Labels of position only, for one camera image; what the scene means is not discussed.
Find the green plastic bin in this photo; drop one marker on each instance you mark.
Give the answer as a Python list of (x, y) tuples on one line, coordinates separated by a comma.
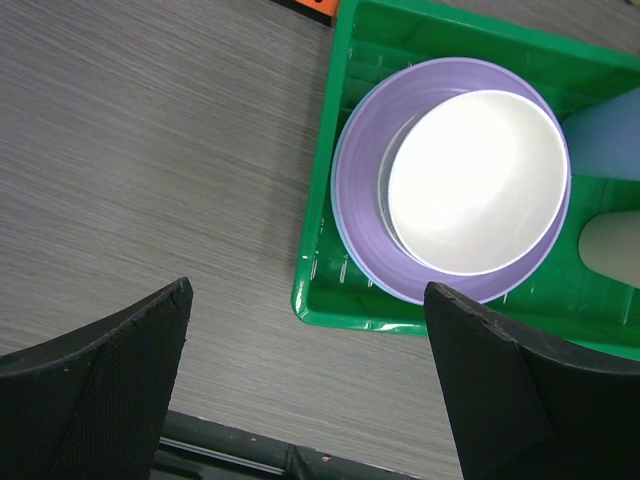
[(375, 39)]

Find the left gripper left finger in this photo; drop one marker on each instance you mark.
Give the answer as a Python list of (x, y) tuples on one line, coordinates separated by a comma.
[(91, 404)]

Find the orange folder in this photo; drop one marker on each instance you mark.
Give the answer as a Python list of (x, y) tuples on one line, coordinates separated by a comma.
[(321, 11)]

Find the purple plate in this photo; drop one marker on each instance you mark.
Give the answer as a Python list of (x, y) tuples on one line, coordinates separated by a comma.
[(414, 91)]

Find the beige cup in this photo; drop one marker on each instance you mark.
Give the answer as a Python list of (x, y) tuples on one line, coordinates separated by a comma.
[(609, 245)]

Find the blue plate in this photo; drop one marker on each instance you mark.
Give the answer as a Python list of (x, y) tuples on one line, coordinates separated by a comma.
[(336, 190)]

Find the blue cup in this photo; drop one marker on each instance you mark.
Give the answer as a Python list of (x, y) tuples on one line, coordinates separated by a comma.
[(603, 140)]

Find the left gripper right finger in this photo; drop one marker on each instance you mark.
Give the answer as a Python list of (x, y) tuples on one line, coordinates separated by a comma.
[(525, 404)]

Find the white bowl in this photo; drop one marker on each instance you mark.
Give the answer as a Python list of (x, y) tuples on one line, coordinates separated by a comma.
[(387, 161), (477, 182)]

